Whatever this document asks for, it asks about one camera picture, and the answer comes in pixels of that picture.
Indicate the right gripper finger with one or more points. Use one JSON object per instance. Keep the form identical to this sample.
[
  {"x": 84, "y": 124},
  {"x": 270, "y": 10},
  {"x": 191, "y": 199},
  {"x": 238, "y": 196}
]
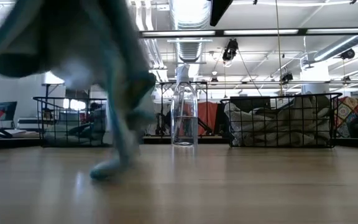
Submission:
[{"x": 219, "y": 9}]

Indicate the gray microfiber towel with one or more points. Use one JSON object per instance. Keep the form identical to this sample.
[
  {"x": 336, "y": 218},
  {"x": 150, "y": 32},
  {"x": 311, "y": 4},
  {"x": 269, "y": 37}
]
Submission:
[
  {"x": 306, "y": 109},
  {"x": 241, "y": 124},
  {"x": 291, "y": 137}
]

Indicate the black bar with light strips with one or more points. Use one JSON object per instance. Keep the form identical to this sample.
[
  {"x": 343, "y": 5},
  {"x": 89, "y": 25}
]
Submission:
[{"x": 259, "y": 31}]

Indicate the orange panel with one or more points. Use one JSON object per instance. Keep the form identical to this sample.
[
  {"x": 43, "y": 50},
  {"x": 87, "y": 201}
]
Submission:
[{"x": 208, "y": 118}]

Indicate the white column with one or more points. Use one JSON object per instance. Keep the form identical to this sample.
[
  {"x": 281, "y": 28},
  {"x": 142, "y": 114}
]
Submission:
[{"x": 314, "y": 81}]

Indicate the clear plastic spray bottle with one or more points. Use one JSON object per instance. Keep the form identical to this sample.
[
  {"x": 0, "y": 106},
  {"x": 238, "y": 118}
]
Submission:
[{"x": 184, "y": 124}]

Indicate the colourful patterned quilt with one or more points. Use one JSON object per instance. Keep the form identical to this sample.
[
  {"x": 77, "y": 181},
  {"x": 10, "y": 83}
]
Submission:
[{"x": 350, "y": 109}]

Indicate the computer monitor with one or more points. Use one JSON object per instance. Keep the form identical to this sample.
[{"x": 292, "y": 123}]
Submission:
[{"x": 6, "y": 110}]

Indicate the ribbed silver ventilation duct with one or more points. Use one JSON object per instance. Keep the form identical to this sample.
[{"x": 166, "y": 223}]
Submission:
[{"x": 190, "y": 49}]

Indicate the slanted silver ventilation duct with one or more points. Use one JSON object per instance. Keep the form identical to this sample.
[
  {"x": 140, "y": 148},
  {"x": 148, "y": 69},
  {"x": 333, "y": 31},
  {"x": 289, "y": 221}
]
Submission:
[{"x": 337, "y": 49}]

